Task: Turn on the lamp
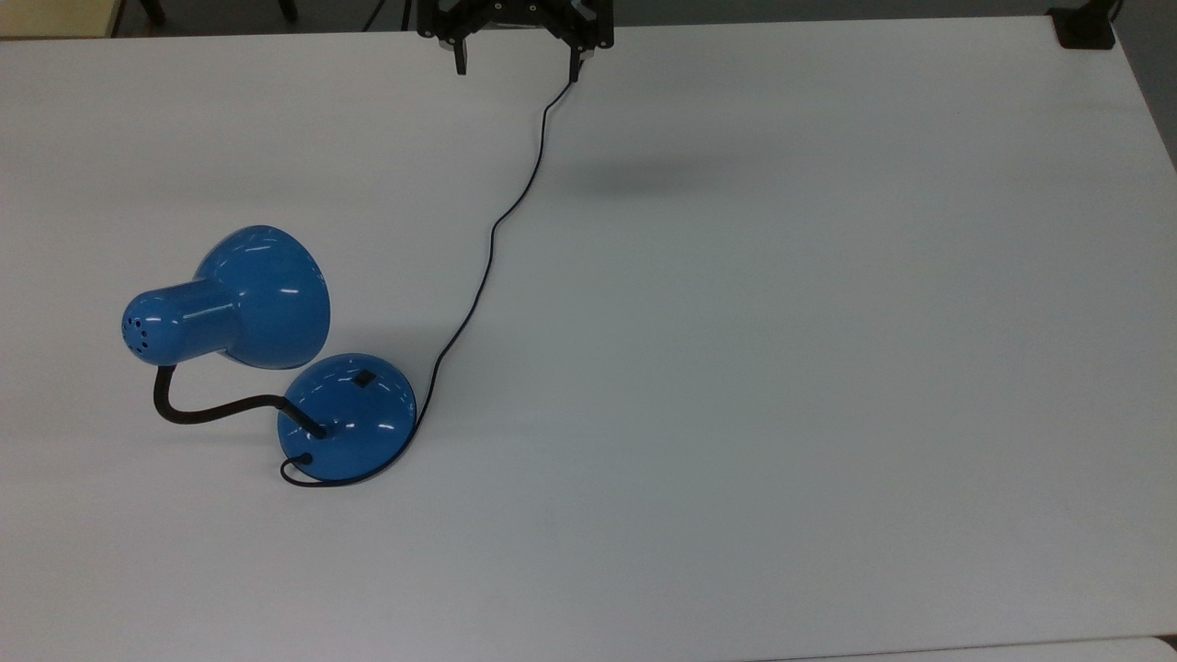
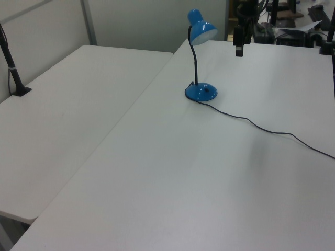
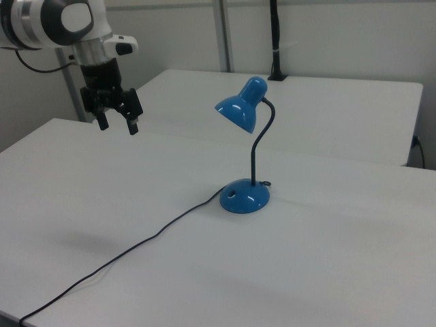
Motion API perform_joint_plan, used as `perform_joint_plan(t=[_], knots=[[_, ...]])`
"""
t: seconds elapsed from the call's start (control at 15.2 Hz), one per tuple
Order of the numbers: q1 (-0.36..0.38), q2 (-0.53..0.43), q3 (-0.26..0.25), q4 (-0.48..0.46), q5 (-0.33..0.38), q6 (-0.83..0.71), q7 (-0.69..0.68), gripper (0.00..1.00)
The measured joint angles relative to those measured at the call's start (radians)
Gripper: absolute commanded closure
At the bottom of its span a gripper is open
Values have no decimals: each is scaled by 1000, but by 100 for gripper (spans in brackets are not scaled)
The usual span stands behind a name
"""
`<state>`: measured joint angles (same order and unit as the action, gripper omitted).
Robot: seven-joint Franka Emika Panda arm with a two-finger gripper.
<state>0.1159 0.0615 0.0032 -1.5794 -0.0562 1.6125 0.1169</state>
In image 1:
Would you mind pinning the blue gooseneck desk lamp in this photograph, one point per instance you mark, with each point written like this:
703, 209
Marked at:
267, 303

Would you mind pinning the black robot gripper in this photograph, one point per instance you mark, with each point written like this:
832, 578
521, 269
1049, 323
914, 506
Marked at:
515, 9

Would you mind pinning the black table clamp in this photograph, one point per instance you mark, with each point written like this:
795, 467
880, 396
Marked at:
1085, 28

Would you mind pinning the beige wooden furniture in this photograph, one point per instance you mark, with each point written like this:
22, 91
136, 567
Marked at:
55, 17

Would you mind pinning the black chair leg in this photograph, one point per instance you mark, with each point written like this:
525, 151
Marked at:
288, 9
154, 11

